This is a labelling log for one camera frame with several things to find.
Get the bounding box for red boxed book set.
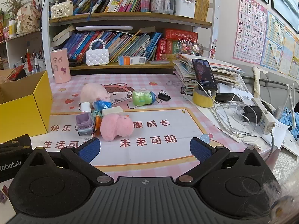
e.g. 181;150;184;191
156;29;199;61

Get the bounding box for blue cloth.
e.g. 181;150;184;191
278;107;299;141

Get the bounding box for small white box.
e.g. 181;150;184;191
81;102;94;113

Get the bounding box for stack of books and papers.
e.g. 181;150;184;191
172;53;245;95

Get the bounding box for white jar yellow label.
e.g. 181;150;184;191
9;20;17;37

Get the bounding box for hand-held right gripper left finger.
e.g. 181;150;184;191
23;138;112;185

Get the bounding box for white quilted handbag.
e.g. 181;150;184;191
86;39;109;66

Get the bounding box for cream quilted handbag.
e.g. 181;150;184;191
50;0;73;20

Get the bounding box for grey fur tuft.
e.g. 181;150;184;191
260;178;299;224

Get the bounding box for stack of yellow books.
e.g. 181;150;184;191
195;0;211;22

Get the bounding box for pink fluffy plush toy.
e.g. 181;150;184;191
100;114;134;142

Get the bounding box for purple small container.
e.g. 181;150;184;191
76;112;94;136

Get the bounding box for black smartphone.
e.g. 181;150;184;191
192;58;218;92

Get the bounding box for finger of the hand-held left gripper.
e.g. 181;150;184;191
0;135;32;154

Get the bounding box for yellow cardboard box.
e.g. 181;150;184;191
0;70;54;144

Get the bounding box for loose white papers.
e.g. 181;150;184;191
210;84;299;154

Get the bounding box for green toy figure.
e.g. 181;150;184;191
132;91;156;107

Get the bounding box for yellow tape roll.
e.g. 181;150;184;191
192;87;217;108

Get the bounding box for rabbit doll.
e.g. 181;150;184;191
15;2;41;35

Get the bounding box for wooden bookshelf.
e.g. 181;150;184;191
41;0;216;75

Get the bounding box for black charger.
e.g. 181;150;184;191
242;106;263;123

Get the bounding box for white power strip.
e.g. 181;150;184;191
253;97;276;135

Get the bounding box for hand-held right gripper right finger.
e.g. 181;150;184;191
176;138;269;185

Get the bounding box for row of blue books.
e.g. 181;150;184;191
53;29;163;63

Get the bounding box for pink printed table mat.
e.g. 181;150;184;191
30;73;263;176

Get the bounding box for yellow chart wall poster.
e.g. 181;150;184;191
261;11;287;72

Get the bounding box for white charging cable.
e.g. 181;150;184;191
208;90;260;139

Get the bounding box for pen cup with brushes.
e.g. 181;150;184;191
21;49;46;73

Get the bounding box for white pen holders with pens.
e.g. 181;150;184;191
150;0;196;19

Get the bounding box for alphabet wall poster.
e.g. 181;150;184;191
232;0;268;66

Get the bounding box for pale pink pig plush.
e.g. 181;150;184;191
80;83;112;106

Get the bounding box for blue plastic-wrapped packet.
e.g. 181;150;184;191
93;100;112;111

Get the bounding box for glitter toy crown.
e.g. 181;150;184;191
177;39;204;56

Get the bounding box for rolled white paper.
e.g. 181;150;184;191
76;24;134;32

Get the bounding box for grey sofa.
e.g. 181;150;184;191
243;68;299;112

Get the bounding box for orange and white box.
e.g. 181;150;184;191
118;56;146;66

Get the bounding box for dark flat phone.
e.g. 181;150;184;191
214;93;241;103

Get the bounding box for pink cylindrical pen holder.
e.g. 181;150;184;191
50;48;71;84

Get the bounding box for white shelf unit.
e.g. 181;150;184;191
0;29;51;72

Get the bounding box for white eraser block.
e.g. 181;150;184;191
101;106;123;117

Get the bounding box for orange small toy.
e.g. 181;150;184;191
93;116;102;136

